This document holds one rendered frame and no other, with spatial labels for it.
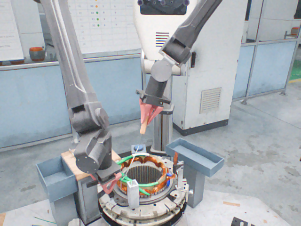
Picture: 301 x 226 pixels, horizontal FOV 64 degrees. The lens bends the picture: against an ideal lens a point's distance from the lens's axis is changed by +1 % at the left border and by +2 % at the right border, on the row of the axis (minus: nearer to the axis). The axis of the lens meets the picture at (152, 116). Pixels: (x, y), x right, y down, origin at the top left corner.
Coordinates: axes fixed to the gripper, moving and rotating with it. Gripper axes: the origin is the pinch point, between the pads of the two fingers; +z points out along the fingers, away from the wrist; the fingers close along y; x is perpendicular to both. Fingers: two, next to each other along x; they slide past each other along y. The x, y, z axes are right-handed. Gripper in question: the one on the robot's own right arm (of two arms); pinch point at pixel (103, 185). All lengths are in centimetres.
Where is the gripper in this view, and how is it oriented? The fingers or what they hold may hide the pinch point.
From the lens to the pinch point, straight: 78.4
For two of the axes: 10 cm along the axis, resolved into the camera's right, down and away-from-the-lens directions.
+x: 7.3, -3.1, 6.1
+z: -0.7, 8.5, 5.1
